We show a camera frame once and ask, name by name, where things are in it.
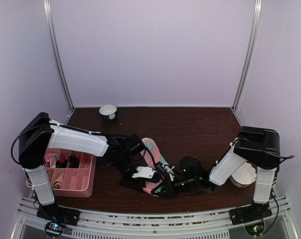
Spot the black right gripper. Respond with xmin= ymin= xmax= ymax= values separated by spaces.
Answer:
xmin=152 ymin=177 xmax=199 ymax=199

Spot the pink sock with teal patches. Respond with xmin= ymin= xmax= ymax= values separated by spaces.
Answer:
xmin=142 ymin=137 xmax=168 ymax=197

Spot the brown beige argyle sock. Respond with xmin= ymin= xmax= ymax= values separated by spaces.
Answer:
xmin=55 ymin=154 xmax=80 ymax=168

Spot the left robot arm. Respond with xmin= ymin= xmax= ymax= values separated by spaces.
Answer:
xmin=11 ymin=112 xmax=146 ymax=221

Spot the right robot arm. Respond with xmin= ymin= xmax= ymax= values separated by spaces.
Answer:
xmin=150 ymin=126 xmax=294 ymax=220

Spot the pink plastic organizer tray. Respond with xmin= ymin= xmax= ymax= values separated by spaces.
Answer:
xmin=43 ymin=149 xmax=96 ymax=198

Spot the dark blue white bowl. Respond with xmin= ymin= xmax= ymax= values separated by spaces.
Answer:
xmin=99 ymin=104 xmax=118 ymax=121

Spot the white paper-lined bowl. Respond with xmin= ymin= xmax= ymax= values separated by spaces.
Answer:
xmin=229 ymin=162 xmax=257 ymax=188

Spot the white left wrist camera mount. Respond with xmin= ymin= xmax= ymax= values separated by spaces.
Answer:
xmin=132 ymin=166 xmax=155 ymax=179

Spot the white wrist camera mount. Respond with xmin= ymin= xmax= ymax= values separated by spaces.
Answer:
xmin=132 ymin=166 xmax=155 ymax=179
xmin=162 ymin=163 xmax=176 ymax=182

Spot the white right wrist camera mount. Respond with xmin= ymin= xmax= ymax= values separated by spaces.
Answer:
xmin=162 ymin=163 xmax=176 ymax=182

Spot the aluminium front rail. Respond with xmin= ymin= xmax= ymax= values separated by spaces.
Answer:
xmin=10 ymin=195 xmax=300 ymax=239

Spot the grey aluminium frame post left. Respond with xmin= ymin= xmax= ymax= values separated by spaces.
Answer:
xmin=43 ymin=0 xmax=75 ymax=124

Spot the grey aluminium frame post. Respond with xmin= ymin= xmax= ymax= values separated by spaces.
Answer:
xmin=43 ymin=0 xmax=75 ymax=124
xmin=231 ymin=0 xmax=264 ymax=125

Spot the grey aluminium frame post right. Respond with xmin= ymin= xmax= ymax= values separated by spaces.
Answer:
xmin=231 ymin=0 xmax=264 ymax=125

